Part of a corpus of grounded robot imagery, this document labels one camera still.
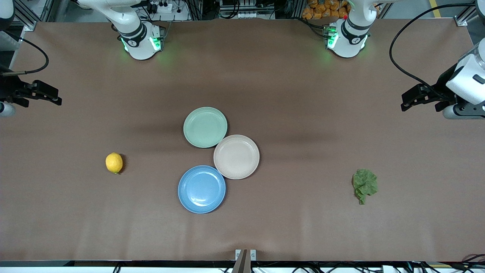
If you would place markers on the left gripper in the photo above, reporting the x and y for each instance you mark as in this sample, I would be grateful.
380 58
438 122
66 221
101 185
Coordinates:
442 89

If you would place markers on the yellow lemon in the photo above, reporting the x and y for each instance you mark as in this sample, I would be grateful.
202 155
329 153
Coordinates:
114 163

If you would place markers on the green lettuce leaf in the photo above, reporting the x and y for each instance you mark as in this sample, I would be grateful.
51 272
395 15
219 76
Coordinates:
364 184

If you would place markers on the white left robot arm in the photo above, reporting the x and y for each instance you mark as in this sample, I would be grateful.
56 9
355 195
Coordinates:
350 43

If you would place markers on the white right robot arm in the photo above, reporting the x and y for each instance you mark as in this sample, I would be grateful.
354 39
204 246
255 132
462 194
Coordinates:
138 45

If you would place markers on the brown table cover sheet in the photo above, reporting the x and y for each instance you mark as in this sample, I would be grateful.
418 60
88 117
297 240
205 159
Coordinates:
303 94

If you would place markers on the bag of orange fruits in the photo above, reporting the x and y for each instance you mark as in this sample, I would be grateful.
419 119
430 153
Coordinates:
326 9

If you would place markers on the white power strip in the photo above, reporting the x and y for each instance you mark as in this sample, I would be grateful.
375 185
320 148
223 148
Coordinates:
161 7

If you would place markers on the mint green plate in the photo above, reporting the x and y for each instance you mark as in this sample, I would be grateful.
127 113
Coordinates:
204 127

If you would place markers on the blue plate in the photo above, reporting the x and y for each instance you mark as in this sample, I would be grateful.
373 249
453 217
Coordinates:
201 189

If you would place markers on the beige plate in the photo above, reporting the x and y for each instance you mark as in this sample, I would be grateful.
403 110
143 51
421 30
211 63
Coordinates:
237 157

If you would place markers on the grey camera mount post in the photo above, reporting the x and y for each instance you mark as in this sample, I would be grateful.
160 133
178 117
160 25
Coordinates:
242 263

